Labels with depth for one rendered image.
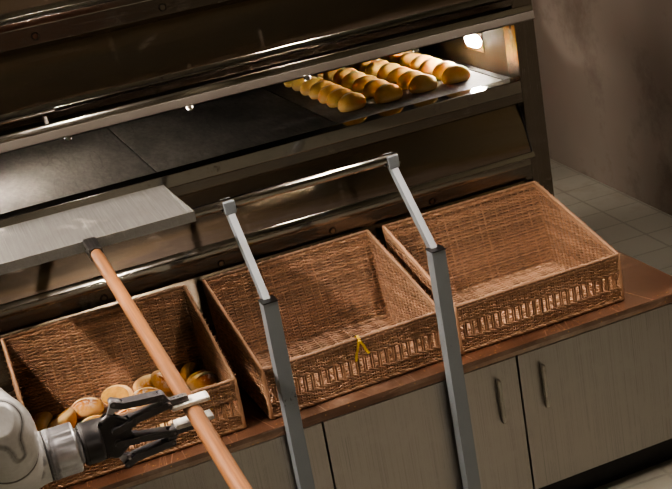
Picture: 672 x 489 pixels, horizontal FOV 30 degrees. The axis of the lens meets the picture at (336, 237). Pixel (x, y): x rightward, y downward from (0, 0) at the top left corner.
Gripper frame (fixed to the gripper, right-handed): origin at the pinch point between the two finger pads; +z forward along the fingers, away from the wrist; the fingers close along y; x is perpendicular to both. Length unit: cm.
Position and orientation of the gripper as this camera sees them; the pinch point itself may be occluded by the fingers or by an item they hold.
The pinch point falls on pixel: (191, 409)
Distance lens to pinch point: 226.3
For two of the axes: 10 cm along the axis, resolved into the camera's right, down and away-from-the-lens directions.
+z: 9.2, -2.6, 2.8
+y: 1.6, 9.3, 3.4
